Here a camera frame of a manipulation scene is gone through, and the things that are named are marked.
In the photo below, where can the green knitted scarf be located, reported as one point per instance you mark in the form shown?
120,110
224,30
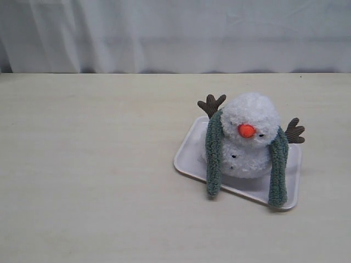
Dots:
278,149

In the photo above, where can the white background curtain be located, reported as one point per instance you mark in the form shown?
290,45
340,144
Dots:
175,36

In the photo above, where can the white rectangular plastic tray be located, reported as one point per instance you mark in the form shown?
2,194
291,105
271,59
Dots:
189,162

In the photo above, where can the white plush snowman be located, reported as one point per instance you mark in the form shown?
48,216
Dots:
250,123

